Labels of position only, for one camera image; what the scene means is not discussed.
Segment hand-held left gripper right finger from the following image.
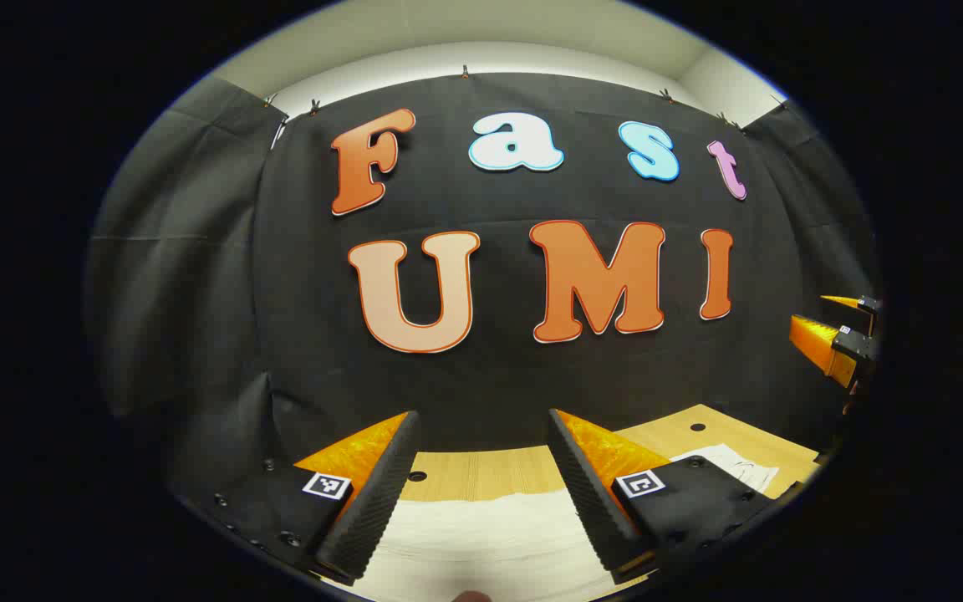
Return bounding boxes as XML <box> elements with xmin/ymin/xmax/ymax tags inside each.
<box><xmin>548</xmin><ymin>408</ymin><xmax>777</xmax><ymax>586</ymax></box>

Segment white jeans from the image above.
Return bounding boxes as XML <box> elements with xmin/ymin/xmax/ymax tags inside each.
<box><xmin>348</xmin><ymin>443</ymin><xmax>781</xmax><ymax>602</ymax></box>

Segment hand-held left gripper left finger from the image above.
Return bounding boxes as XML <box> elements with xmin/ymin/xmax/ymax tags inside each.
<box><xmin>193</xmin><ymin>410</ymin><xmax>422</xmax><ymax>586</ymax></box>

